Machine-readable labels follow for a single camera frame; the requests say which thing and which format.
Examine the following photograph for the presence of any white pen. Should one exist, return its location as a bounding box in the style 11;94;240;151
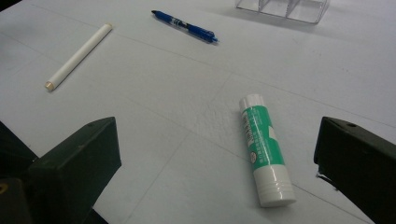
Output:
44;22;113;92

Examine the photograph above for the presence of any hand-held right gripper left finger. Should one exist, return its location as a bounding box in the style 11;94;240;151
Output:
26;116;122;224

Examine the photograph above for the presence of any clear plastic organizer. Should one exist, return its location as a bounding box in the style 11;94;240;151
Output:
234;0;331;25

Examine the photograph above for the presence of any green and white glue stick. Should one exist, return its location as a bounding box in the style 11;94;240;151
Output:
238;93;297;208

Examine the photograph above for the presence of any blue pen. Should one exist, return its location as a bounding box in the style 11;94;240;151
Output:
150;9;219;44

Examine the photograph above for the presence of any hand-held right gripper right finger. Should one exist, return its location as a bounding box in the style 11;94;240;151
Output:
313;116;396;224

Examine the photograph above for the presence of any white foam board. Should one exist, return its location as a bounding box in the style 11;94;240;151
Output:
0;0;396;224

